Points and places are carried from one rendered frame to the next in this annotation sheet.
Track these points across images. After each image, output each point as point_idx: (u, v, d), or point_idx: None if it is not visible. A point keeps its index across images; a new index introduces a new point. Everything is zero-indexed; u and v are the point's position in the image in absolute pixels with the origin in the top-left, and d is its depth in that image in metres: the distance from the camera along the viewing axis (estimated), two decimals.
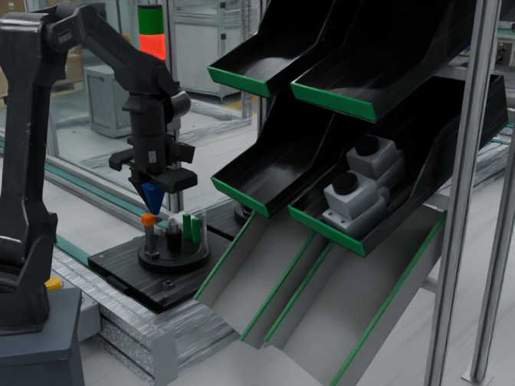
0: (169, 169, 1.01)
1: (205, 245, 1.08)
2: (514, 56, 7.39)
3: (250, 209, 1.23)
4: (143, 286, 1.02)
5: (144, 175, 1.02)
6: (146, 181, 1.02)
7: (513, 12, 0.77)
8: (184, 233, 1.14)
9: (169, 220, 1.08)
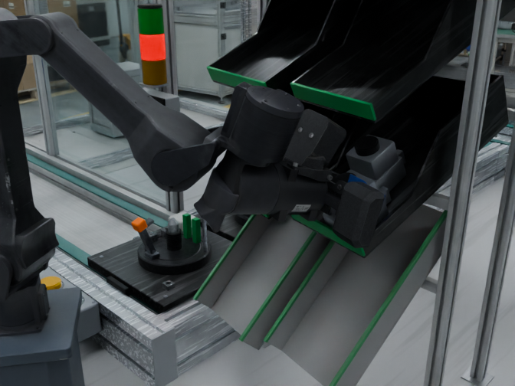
0: (346, 190, 0.60)
1: (205, 245, 1.08)
2: (514, 56, 7.39)
3: None
4: (143, 286, 1.02)
5: None
6: None
7: (513, 12, 0.77)
8: (184, 233, 1.14)
9: (169, 220, 1.08)
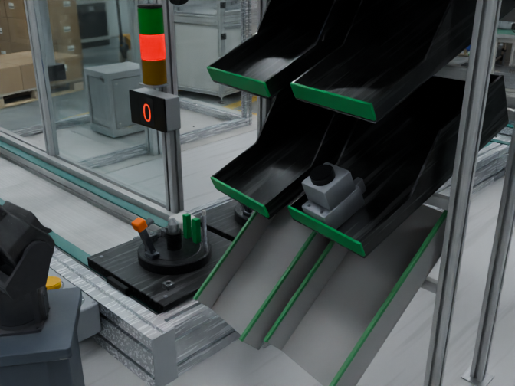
0: None
1: (205, 245, 1.08)
2: (514, 56, 7.39)
3: (250, 209, 1.23)
4: (143, 286, 1.02)
5: None
6: None
7: (513, 12, 0.77)
8: (184, 233, 1.14)
9: (169, 220, 1.08)
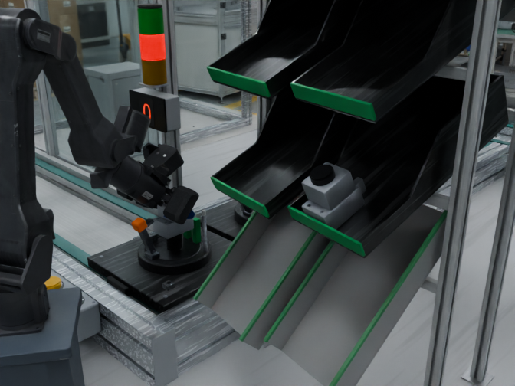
0: (177, 191, 1.00)
1: (205, 245, 1.08)
2: (514, 56, 7.39)
3: (250, 209, 1.23)
4: (143, 286, 1.02)
5: None
6: None
7: (513, 12, 0.77)
8: (184, 233, 1.14)
9: None
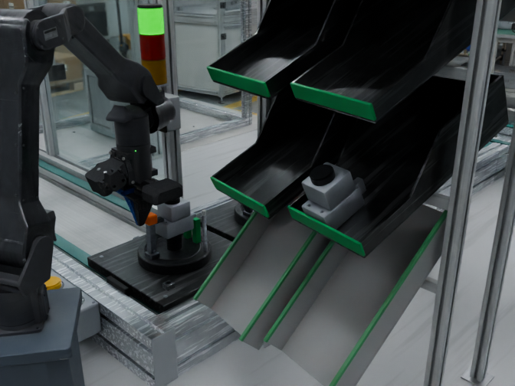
0: None
1: (205, 245, 1.08)
2: (514, 56, 7.39)
3: (250, 209, 1.23)
4: (143, 286, 1.02)
5: None
6: None
7: (513, 12, 0.77)
8: (184, 233, 1.14)
9: None
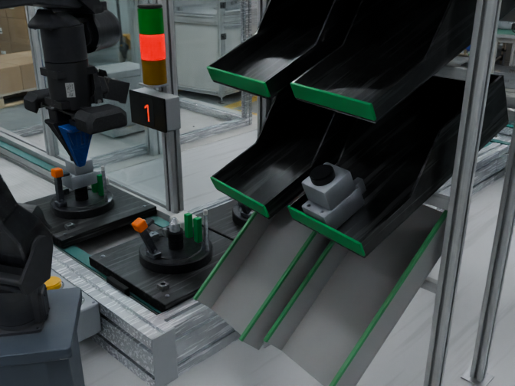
0: None
1: (106, 196, 1.30)
2: (514, 56, 7.39)
3: (153, 250, 1.06)
4: None
5: (64, 116, 0.83)
6: (67, 123, 0.83)
7: (513, 12, 0.77)
8: (92, 188, 1.36)
9: None
